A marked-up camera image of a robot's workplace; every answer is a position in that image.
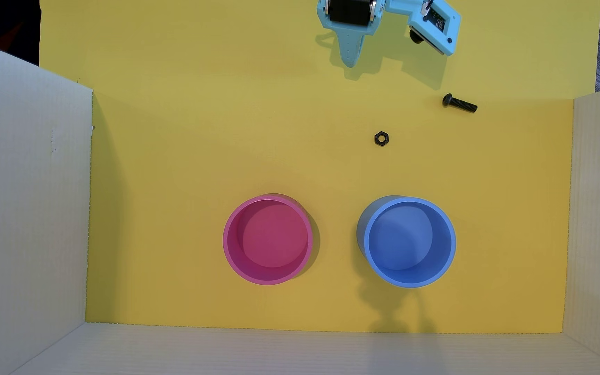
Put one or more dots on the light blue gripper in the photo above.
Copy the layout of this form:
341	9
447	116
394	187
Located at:
348	12

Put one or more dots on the black bolt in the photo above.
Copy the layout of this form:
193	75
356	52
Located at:
460	104

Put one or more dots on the white corrugated cardboard box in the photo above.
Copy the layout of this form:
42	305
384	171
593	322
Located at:
24	218

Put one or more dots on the black hex nut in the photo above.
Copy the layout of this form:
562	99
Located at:
382	138

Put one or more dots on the yellow paper mat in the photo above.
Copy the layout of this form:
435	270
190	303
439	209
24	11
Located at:
227	130

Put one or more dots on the blue round cup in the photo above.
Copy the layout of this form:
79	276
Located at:
409	242

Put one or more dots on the pink round cup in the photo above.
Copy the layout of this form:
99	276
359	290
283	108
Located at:
271	240

